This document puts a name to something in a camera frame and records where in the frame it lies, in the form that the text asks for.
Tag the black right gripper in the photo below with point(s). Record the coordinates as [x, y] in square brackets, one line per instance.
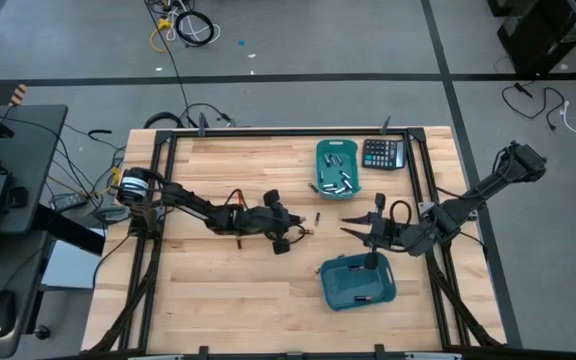
[385, 235]

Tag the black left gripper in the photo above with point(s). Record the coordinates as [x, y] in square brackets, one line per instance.
[263, 220]

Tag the dark blue-teal plastic bin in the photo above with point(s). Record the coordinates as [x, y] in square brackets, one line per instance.
[343, 287]

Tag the light teal plastic bin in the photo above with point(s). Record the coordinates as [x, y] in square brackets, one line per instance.
[333, 172]

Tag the silver and black battery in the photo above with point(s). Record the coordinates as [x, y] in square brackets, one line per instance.
[332, 160]

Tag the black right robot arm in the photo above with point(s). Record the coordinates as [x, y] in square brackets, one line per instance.
[468, 207]

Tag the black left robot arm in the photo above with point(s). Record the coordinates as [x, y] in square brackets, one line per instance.
[188, 202]

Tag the black desk calculator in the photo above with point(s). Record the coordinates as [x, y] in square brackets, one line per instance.
[380, 152]

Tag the white light bar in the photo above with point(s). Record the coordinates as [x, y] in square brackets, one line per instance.
[433, 356]

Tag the yellow plug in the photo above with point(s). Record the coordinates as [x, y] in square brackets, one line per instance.
[116, 175]

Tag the white board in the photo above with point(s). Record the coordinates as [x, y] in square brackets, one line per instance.
[73, 265]

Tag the black power adapter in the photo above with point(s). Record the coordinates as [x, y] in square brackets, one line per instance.
[68, 201]

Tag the black cabinet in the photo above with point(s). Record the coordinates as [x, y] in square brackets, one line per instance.
[543, 35]

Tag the grey desk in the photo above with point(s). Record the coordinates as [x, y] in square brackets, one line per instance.
[38, 150]

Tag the black caster wheel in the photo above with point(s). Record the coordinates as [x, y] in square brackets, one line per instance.
[42, 331]

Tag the small black desk device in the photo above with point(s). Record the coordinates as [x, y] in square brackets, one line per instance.
[18, 196]

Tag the black computer mouse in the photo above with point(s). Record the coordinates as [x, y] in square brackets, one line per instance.
[0, 310]

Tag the black aluminium table frame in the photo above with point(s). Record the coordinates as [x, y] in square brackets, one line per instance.
[288, 132]

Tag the black frame clamp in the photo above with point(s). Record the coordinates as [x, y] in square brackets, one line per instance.
[379, 351]
[385, 125]
[202, 125]
[203, 351]

